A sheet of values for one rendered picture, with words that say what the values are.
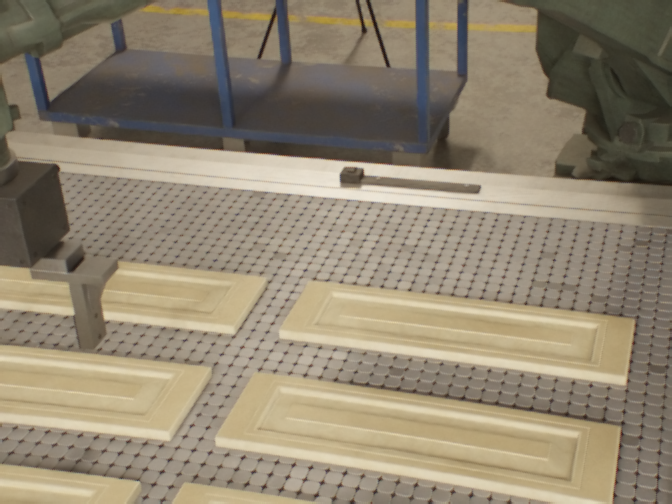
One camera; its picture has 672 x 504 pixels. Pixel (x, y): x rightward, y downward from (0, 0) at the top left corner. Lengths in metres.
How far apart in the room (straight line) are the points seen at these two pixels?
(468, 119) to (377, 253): 2.81
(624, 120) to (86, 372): 1.61
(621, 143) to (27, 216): 1.73
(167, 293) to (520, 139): 2.91
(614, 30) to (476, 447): 1.08
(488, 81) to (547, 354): 3.59
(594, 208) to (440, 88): 2.23
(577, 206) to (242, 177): 0.82
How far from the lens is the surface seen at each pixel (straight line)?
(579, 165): 3.43
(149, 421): 2.12
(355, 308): 2.34
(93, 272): 2.05
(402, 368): 2.21
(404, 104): 4.75
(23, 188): 2.02
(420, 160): 4.47
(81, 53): 6.44
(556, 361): 2.20
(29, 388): 2.27
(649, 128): 3.24
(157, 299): 2.45
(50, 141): 3.33
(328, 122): 4.63
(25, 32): 2.00
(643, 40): 2.79
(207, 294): 2.44
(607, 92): 3.13
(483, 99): 5.53
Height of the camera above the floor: 2.17
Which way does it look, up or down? 30 degrees down
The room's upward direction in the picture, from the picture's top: 3 degrees counter-clockwise
